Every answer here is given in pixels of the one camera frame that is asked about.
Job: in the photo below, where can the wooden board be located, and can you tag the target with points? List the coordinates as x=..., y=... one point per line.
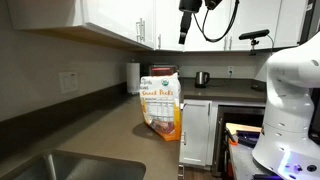
x=234, y=127

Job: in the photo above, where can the white paper towel roll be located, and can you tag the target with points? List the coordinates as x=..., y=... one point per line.
x=133, y=77

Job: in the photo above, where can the black camera on stand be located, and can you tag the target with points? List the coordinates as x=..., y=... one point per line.
x=253, y=37

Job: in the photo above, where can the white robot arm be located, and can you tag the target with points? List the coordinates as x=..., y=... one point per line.
x=284, y=147

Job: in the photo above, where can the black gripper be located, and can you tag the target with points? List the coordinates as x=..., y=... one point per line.
x=187, y=6

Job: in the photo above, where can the dark blue tool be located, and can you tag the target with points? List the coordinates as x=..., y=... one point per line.
x=248, y=138

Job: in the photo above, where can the steel electric kettle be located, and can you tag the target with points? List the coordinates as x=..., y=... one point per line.
x=202, y=78

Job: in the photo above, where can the white wall light switch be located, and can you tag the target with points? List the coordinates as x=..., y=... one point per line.
x=68, y=82

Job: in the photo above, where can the white wall outlet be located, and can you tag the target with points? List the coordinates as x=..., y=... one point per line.
x=230, y=70

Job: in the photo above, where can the steel kitchen sink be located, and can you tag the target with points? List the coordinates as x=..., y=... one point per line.
x=63, y=165

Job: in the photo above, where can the white upper cabinets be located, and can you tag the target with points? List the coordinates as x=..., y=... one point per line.
x=155, y=24

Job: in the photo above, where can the orange white snack bag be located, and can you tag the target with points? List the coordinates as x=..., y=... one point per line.
x=160, y=101

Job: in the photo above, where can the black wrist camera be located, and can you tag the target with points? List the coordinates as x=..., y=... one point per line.
x=212, y=4

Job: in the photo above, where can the black toaster oven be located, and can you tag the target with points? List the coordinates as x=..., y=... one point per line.
x=163, y=70

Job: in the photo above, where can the white lower cabinet door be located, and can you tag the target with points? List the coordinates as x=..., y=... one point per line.
x=195, y=131

